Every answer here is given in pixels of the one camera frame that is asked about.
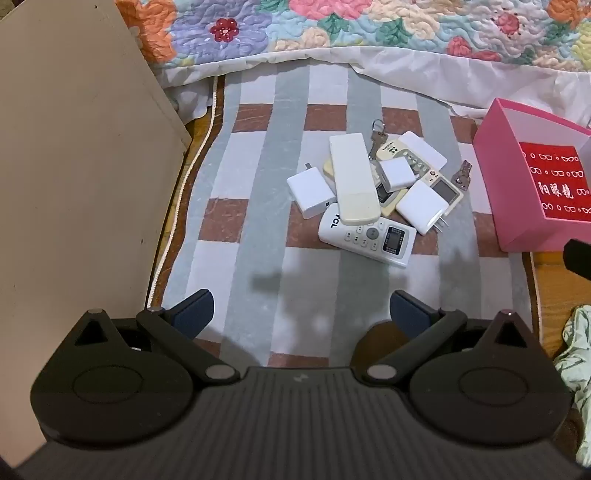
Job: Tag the checkered blanket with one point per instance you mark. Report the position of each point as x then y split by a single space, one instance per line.
258 138

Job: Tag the small white cube charger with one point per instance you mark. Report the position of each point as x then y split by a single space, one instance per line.
397 174

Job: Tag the white remote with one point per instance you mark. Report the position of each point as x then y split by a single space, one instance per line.
369 237

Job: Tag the cream remote with large screen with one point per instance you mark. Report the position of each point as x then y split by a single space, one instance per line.
445 190

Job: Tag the green cloth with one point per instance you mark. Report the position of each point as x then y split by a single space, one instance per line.
575 360

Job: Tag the white charger with prongs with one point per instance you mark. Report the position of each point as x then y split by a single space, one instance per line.
422 206

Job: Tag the pink box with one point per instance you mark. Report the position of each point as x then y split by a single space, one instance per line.
508 184

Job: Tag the brown mat with white trim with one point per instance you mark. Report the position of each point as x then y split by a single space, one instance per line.
196 134

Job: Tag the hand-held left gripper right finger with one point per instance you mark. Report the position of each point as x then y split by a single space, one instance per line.
410 314

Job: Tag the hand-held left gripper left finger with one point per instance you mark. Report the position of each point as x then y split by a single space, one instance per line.
196 313

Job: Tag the long cream remote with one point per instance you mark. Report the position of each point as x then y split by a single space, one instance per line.
353 180

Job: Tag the cream remote with grey button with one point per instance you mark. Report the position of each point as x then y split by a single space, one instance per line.
328 170

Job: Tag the beige cabinet panel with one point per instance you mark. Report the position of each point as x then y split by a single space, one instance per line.
78 184

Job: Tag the floral quilt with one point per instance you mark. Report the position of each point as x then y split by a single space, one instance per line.
323 23

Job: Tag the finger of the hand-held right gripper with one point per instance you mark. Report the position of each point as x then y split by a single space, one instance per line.
577 256

